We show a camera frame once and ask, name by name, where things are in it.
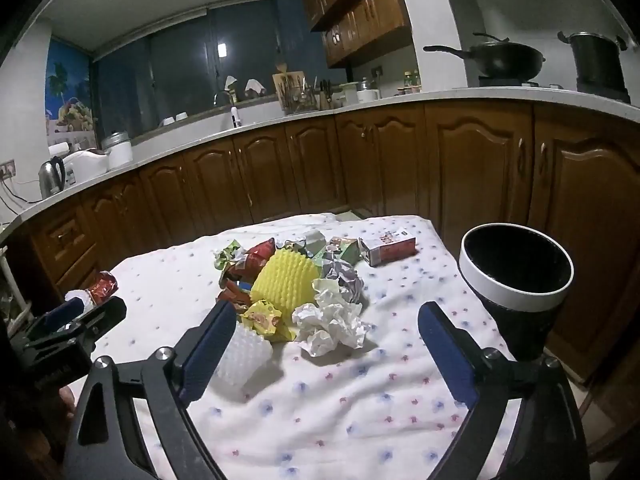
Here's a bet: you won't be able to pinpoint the wooden kitchen cabinets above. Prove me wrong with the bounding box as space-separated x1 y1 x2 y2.
27 99 640 386
299 0 414 69

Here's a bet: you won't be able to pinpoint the small crumpled white paper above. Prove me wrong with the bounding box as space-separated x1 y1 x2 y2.
311 279 353 307

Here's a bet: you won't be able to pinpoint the steel electric kettle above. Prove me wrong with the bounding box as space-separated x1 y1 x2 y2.
38 156 66 199

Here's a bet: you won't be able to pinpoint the red snack bag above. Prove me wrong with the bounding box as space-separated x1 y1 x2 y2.
226 237 279 282

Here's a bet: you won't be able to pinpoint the black stockpot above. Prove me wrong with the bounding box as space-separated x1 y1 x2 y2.
557 31 632 97

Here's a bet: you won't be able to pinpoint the wooden lower kitchen cabinets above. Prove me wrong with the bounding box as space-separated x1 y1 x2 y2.
27 99 640 386

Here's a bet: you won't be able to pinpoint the small red wrapper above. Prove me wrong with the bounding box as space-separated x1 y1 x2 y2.
216 280 252 307

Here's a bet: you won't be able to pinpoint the kitchen window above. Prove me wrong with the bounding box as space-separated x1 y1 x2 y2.
91 0 333 137

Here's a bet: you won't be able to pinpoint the black wok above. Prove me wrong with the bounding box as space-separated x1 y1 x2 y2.
423 32 546 82

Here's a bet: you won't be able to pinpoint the white dotted blanket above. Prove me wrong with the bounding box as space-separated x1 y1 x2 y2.
65 212 522 480

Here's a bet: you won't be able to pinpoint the yellow foam fruit net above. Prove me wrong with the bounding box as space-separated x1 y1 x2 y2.
249 248 322 343

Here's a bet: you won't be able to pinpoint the crumpled grey paper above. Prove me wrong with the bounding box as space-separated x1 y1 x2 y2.
320 245 365 306

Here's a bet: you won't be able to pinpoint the yellow snack wrapper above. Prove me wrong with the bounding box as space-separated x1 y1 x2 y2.
240 298 284 339

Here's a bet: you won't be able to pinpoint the wall poster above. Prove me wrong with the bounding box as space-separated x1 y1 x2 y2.
45 40 97 137

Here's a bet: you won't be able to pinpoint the white kitchen countertop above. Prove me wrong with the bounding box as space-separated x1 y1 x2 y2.
0 85 640 243

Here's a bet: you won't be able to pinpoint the green carton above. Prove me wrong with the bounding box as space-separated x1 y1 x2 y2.
327 236 362 265

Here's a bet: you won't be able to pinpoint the white canister with metal lid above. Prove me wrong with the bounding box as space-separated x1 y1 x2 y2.
102 131 134 171

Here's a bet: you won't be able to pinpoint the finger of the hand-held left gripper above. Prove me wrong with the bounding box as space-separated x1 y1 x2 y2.
42 298 86 328
75 296 127 343

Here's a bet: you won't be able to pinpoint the white rice cooker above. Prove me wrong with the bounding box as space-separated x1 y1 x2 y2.
62 148 110 187

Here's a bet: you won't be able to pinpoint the silver wrapper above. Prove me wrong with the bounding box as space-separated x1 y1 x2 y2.
304 228 327 259

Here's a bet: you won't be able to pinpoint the gas stove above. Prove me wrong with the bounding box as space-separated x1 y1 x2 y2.
477 75 542 89

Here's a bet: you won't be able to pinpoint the power cable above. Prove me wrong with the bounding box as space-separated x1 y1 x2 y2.
0 177 43 213

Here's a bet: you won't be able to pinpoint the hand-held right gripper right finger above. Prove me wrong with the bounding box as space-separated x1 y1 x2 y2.
417 301 591 480

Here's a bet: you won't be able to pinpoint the red and white carton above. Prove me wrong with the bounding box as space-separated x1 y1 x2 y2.
358 230 419 267

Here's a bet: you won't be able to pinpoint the wooden upper kitchen cabinets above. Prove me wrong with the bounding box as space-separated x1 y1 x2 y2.
299 0 414 69

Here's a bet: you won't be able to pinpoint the shiny red packet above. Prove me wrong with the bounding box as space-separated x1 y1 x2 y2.
87 270 121 307

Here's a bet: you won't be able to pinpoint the green juice pouch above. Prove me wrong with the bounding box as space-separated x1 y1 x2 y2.
213 239 247 272

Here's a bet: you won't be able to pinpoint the wooden cutting board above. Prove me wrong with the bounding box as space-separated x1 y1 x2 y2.
272 70 306 111

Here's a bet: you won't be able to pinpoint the large crumpled white paper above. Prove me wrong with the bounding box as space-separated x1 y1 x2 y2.
291 301 372 358

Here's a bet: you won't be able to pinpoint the dish rack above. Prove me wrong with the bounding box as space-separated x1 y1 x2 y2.
280 85 322 114

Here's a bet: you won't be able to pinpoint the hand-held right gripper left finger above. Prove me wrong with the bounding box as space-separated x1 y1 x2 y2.
62 300 238 480

